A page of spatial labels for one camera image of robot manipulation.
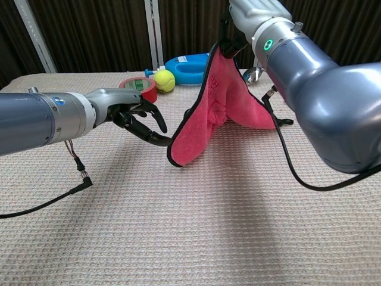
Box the left silver and black robot hand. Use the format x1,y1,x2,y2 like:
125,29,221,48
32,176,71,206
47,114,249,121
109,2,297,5
85,88,173,147

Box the right silver and black robot hand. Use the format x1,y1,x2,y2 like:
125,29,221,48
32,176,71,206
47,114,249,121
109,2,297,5
220,0,292,59

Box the dark grey cloth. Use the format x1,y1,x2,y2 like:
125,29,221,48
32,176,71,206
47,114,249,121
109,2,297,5
167,41,294,167

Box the red adhesive tape roll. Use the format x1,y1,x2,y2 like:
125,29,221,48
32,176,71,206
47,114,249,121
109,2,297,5
118,76,158,104

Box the yellow tennis ball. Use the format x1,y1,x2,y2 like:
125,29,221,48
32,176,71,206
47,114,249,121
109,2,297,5
153,69,176,94

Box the blue detergent pump bottle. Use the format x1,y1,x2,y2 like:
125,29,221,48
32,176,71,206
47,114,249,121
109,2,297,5
144,52,211,87

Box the beige woven tablecloth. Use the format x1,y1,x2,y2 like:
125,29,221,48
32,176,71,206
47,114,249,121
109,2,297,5
0,69,381,286

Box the steel ladle with black handle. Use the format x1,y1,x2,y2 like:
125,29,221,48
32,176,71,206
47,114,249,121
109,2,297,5
242,67,264,87

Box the grey metal frame post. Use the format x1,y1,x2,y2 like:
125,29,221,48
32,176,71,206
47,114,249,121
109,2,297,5
13,0,58,74
143,0,165,71

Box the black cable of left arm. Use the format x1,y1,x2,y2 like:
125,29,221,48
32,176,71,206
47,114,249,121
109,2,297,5
0,139,93,220

